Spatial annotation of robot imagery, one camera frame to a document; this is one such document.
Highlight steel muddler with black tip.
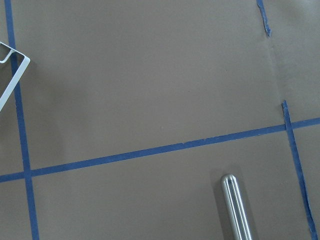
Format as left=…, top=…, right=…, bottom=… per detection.
left=221, top=173, right=253, bottom=240

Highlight white wire cup rack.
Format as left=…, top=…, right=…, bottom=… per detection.
left=0, top=42, right=31, bottom=111

